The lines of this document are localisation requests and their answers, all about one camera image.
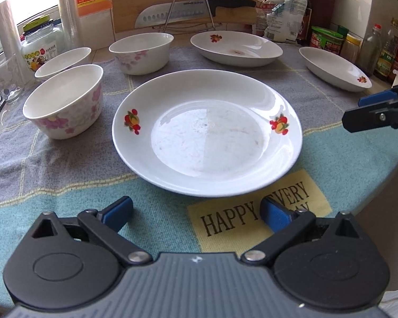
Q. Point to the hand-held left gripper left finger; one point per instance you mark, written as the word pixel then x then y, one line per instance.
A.
pixel 119 208

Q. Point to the clear cling film roll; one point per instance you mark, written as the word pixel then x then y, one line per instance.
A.
pixel 8 29
pixel 69 10

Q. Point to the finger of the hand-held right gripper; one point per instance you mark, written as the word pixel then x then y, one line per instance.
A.
pixel 368 119
pixel 376 99

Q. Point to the white red seasoning bag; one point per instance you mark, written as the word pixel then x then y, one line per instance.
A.
pixel 262 13

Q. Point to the white pink flower bowl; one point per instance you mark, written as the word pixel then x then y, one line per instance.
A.
pixel 69 119
pixel 142 56
pixel 63 61

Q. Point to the yellow lid jar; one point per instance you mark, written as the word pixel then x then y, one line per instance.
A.
pixel 351 49

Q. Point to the green lid red label tub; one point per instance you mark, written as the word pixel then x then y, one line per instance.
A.
pixel 325 41

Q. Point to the dark soy sauce bottle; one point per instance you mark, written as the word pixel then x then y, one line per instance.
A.
pixel 305 23

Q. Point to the green lid glass jar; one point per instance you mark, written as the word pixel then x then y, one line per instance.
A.
pixel 39 49

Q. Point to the clear glass mug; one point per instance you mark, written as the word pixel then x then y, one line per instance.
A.
pixel 6 79

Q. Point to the small green cap jar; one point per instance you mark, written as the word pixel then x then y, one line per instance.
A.
pixel 343 30

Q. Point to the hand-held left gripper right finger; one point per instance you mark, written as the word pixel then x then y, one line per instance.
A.
pixel 275 215

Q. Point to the clear red cap bottle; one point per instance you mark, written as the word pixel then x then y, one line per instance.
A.
pixel 369 53

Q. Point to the grey teal checked table cloth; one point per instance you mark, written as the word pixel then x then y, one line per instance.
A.
pixel 69 179

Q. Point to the brown knife block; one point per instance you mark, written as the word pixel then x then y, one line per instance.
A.
pixel 323 3

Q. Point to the white fruit print plate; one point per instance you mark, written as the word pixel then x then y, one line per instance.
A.
pixel 205 139
pixel 238 48
pixel 331 68

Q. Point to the white blue print bag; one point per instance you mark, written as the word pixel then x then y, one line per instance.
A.
pixel 285 23

